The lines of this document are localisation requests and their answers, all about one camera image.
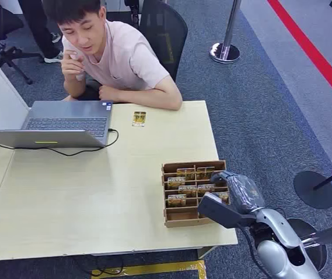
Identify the yellow floor tape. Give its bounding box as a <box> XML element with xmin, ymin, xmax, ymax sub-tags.
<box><xmin>91</xmin><ymin>260</ymin><xmax>207</xmax><ymax>279</ymax></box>

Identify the grey laptop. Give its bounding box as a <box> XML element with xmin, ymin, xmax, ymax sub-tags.
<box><xmin>0</xmin><ymin>101</ymin><xmax>114</xmax><ymax>149</ymax></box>

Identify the person's right hand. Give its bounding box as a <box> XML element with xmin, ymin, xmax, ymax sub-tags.
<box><xmin>61</xmin><ymin>49</ymin><xmax>86</xmax><ymax>82</ymax></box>

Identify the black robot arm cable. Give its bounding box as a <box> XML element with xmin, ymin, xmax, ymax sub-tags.
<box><xmin>236</xmin><ymin>224</ymin><xmax>271</xmax><ymax>279</ymax></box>

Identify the chrome stanchion post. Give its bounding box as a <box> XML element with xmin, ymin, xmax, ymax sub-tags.
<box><xmin>209</xmin><ymin>0</ymin><xmax>242</xmax><ymax>65</ymax></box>

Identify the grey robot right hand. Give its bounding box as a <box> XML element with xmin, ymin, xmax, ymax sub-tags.
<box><xmin>210</xmin><ymin>171</ymin><xmax>266</xmax><ymax>215</ymax></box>

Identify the black mesh office chair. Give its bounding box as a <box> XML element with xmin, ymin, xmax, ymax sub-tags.
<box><xmin>139</xmin><ymin>0</ymin><xmax>189</xmax><ymax>83</ymax></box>

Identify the person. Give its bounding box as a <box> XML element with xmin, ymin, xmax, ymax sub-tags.
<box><xmin>18</xmin><ymin>0</ymin><xmax>64</xmax><ymax>65</ymax></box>
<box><xmin>41</xmin><ymin>0</ymin><xmax>183</xmax><ymax>111</ymax></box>

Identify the person's left hand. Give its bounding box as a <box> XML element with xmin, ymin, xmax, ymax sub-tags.
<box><xmin>99</xmin><ymin>85</ymin><xmax>117</xmax><ymax>103</ymax></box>

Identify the black round base stand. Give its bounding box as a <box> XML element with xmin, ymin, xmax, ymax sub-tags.
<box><xmin>293</xmin><ymin>163</ymin><xmax>332</xmax><ymax>210</ymax></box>
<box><xmin>286</xmin><ymin>218</ymin><xmax>332</xmax><ymax>273</ymax></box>

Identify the black laptop cable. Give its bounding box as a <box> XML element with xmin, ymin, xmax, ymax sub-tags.
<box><xmin>0</xmin><ymin>128</ymin><xmax>120</xmax><ymax>158</ymax></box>

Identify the wooden card holder box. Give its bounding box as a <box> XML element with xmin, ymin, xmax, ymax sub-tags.
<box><xmin>162</xmin><ymin>160</ymin><xmax>231</xmax><ymax>228</ymax></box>

